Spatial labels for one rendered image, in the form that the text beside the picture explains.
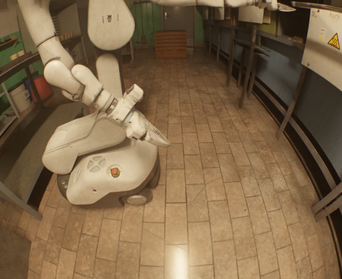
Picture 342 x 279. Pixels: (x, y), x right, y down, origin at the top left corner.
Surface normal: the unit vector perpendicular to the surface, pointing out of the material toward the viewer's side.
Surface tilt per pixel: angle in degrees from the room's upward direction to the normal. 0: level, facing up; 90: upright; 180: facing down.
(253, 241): 0
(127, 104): 79
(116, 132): 90
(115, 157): 0
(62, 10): 90
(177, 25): 90
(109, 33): 90
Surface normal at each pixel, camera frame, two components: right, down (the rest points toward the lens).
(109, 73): 0.18, 0.67
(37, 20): 0.64, 0.46
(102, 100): 0.48, 0.36
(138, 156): 0.58, -0.39
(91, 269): -0.03, -0.73
